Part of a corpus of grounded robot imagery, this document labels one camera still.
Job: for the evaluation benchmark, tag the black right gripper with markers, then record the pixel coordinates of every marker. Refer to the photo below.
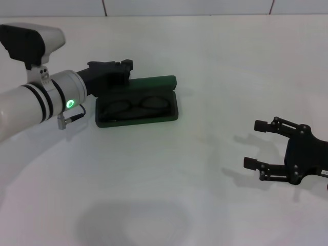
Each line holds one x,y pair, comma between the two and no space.
307,156

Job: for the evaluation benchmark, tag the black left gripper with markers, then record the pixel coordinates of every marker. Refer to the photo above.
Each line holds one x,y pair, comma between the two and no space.
100,77

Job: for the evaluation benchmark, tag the black glasses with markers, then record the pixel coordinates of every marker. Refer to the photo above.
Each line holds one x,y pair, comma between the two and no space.
135,106

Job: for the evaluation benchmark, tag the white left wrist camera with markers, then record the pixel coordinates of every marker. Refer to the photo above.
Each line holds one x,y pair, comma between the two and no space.
28,43

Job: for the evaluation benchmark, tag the green glasses case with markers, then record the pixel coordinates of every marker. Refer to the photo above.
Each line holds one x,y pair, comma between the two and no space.
153,80

